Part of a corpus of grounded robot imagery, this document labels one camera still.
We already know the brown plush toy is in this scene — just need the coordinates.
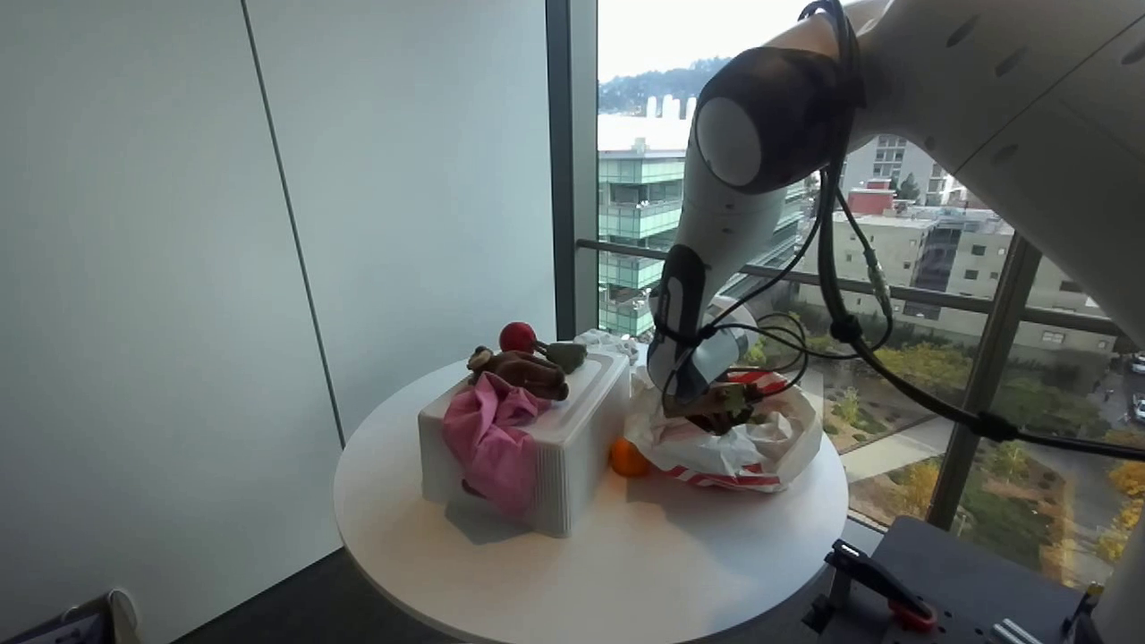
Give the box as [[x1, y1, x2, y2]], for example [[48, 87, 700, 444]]
[[468, 347, 570, 400]]

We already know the pink cloth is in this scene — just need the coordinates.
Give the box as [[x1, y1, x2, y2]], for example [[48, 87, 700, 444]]
[[443, 376, 549, 519]]

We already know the red white plastic bag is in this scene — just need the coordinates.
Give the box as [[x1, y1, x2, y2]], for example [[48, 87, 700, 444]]
[[619, 372, 822, 494]]

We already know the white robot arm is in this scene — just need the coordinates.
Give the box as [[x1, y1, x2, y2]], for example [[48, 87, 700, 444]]
[[649, 0, 1145, 408]]

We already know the white styrofoam box basket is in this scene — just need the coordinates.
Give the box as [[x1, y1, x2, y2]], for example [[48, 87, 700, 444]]
[[420, 347, 632, 537]]

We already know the orange fruit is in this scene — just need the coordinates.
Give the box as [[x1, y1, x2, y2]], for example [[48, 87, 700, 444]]
[[607, 436, 652, 481]]

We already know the round white table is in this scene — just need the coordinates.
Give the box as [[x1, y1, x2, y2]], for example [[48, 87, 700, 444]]
[[334, 364, 848, 644]]

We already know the black red clamp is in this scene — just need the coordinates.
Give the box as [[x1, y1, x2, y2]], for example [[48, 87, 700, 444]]
[[804, 541, 942, 635]]

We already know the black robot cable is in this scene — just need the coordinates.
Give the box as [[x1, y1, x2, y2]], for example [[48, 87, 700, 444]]
[[664, 0, 1145, 464]]

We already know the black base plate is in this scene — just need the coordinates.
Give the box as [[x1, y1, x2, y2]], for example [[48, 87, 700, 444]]
[[818, 519, 1101, 644]]

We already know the black camera tripod stand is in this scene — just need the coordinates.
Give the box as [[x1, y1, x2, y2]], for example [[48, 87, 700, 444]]
[[928, 238, 1041, 531]]

